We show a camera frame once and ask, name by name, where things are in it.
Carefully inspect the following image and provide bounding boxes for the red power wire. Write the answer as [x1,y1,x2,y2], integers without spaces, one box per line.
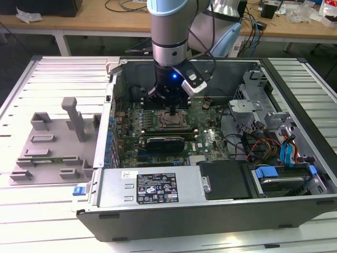
[249,138,282,158]

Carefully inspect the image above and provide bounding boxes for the metal socket cover frame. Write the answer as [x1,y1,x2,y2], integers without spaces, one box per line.
[158,109,189,130]

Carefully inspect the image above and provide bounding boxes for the black sleeved cable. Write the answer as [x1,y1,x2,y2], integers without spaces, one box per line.
[241,131,250,160]

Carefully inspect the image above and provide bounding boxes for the CPU socket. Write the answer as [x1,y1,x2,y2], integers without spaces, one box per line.
[157,108,190,130]

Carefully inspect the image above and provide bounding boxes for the clear plastic bags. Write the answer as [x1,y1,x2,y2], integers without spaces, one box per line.
[286,2,323,23]

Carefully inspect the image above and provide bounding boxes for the black graphics card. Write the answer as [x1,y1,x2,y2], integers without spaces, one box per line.
[144,135,186,153]

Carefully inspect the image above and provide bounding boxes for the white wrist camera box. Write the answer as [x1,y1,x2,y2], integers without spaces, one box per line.
[181,68,207,94]

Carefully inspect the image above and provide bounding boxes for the black plastic drive shroud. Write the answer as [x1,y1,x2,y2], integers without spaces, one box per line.
[196,160,254,201]

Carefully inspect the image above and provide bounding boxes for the hard disk in blue carrier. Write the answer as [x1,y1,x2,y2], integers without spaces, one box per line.
[252,164,316,198]

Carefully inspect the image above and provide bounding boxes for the yellow power wire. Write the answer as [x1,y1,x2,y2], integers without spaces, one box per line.
[263,143,280,159]

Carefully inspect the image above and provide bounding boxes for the green motherboard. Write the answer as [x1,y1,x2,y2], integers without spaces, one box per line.
[113,96,234,168]

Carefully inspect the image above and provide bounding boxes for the wooden desk with white frame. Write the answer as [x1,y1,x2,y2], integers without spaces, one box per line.
[0,0,337,57]

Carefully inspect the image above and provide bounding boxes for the white red printed bag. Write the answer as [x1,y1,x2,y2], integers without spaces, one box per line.
[318,0,337,27]

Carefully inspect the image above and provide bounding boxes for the grey plastic parts rack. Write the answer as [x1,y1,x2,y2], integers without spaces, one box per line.
[9,96,102,187]

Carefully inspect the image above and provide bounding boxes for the silver topped CPU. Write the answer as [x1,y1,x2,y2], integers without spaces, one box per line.
[165,114,184,126]

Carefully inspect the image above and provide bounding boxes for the black equipment box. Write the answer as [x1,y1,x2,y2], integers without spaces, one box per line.
[0,0,84,18]

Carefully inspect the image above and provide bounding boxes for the grey power supply unit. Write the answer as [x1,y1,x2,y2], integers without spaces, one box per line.
[96,166,211,209]

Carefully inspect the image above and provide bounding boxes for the crumpled clear plastic bag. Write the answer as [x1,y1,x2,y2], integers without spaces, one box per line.
[15,6,43,24]

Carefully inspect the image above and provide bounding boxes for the grey metal drive cage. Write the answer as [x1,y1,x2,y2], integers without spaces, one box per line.
[227,67,297,138]

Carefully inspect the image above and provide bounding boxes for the blue data cable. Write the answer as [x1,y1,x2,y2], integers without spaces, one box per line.
[280,144,290,167]
[286,142,298,167]

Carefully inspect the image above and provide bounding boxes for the silver finned chipset heatsink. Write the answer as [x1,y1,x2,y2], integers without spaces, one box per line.
[188,155,207,166]

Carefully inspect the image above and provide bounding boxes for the black open PC case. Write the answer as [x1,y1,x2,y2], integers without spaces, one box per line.
[76,56,337,242]

